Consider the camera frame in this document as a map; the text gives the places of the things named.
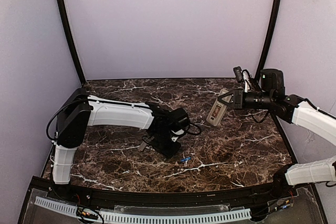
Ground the white remote control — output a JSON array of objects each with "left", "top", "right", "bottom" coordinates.
[{"left": 206, "top": 98, "right": 227, "bottom": 126}]

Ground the grey battery cover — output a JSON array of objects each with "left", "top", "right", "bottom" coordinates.
[{"left": 138, "top": 141, "right": 147, "bottom": 152}]

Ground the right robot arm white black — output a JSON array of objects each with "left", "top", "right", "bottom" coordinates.
[{"left": 217, "top": 69, "right": 335, "bottom": 187}]

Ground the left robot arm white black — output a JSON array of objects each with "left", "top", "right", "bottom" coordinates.
[{"left": 48, "top": 89, "right": 191, "bottom": 185}]

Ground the blue AAA battery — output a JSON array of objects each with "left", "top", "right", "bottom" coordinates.
[{"left": 180, "top": 157, "right": 191, "bottom": 163}]

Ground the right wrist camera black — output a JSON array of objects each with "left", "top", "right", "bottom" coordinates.
[{"left": 233, "top": 66, "right": 244, "bottom": 83}]

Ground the white slotted cable duct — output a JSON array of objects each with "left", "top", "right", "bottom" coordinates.
[{"left": 34, "top": 196, "right": 251, "bottom": 223}]

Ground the black front rail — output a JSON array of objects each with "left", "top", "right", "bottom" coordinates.
[{"left": 46, "top": 181, "right": 289, "bottom": 209}]

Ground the black right frame post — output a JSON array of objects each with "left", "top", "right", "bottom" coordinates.
[{"left": 255, "top": 0, "right": 281, "bottom": 81}]

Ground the black frame post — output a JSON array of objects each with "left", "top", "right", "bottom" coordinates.
[
  {"left": 255, "top": 0, "right": 281, "bottom": 81},
  {"left": 56, "top": 0, "right": 86, "bottom": 86}
]

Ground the black left frame post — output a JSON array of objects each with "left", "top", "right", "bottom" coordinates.
[{"left": 56, "top": 0, "right": 86, "bottom": 86}]

